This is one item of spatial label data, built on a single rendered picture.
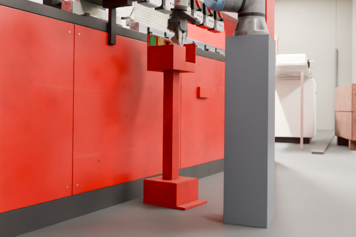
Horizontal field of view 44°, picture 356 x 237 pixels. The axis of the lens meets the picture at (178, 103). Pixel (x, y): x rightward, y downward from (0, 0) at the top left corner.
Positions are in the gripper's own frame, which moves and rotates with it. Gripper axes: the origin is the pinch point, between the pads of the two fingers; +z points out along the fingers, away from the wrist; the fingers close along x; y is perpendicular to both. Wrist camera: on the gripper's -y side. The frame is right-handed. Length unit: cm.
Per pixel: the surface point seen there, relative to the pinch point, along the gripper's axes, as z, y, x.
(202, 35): -31, 98, -176
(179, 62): 8.8, -6.8, 9.7
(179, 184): 67, -14, 12
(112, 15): -10.6, 17.5, 33.2
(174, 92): 23.7, -3.1, 7.1
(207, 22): -30, 46, -99
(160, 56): 6.8, 1.1, 15.2
